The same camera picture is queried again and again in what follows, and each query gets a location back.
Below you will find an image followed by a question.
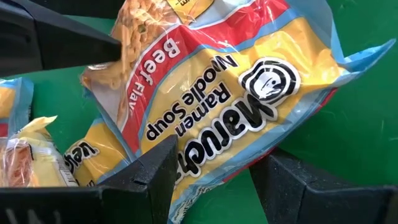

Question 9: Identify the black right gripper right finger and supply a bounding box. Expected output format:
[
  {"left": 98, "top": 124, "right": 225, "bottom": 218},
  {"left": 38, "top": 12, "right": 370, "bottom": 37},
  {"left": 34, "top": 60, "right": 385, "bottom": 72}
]
[{"left": 248, "top": 149, "right": 398, "bottom": 224}]

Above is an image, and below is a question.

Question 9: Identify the yellow creamy chicken ramen packet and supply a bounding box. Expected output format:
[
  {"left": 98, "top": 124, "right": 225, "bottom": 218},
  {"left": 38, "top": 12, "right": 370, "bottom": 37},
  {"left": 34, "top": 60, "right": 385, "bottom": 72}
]
[{"left": 0, "top": 115, "right": 79, "bottom": 188}]

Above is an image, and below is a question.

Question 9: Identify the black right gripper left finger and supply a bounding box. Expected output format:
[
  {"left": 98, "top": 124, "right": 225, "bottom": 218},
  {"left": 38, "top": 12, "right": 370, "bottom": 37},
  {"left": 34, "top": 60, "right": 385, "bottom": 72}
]
[{"left": 0, "top": 134, "right": 180, "bottom": 224}]

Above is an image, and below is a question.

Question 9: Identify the blue-edged beef ramen packet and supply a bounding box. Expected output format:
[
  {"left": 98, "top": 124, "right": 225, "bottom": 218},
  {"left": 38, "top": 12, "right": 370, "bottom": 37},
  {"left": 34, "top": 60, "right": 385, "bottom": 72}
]
[
  {"left": 63, "top": 119, "right": 133, "bottom": 187},
  {"left": 0, "top": 77, "right": 34, "bottom": 138}
]

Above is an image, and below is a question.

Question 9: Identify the green table mat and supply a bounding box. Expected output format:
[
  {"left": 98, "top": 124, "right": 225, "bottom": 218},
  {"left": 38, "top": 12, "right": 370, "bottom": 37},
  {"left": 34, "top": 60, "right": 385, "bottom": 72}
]
[{"left": 0, "top": 0, "right": 398, "bottom": 224}]

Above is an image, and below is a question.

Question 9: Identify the yellow-red snack packet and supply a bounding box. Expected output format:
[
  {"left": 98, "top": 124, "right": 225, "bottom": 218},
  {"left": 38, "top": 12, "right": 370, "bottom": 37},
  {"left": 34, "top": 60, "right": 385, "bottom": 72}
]
[{"left": 80, "top": 0, "right": 396, "bottom": 224}]

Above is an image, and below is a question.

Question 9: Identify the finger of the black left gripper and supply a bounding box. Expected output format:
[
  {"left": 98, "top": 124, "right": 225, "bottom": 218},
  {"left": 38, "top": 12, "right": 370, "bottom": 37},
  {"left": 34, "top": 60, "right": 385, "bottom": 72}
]
[
  {"left": 29, "top": 0, "right": 125, "bottom": 19},
  {"left": 0, "top": 0, "right": 123, "bottom": 78}
]

